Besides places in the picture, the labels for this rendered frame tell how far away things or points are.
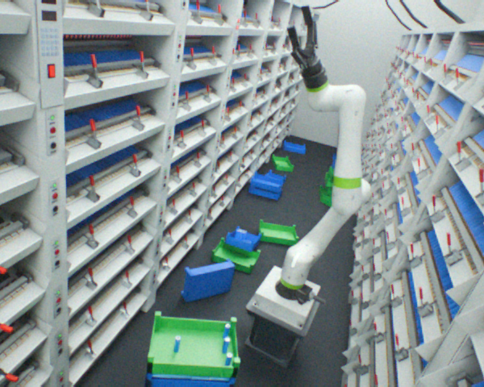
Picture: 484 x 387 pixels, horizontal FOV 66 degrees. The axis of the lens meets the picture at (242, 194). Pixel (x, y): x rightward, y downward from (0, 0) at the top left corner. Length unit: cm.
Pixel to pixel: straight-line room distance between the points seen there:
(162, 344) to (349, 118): 109
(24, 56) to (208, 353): 108
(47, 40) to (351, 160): 111
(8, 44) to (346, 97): 110
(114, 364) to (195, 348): 66
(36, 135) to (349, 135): 109
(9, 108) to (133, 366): 138
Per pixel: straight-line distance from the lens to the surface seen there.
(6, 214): 128
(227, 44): 227
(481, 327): 97
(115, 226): 162
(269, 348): 212
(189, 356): 144
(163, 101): 166
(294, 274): 185
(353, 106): 153
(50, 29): 107
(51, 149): 114
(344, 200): 161
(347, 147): 156
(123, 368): 202
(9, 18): 99
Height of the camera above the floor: 159
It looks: 26 degrees down
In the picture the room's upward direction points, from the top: 12 degrees clockwise
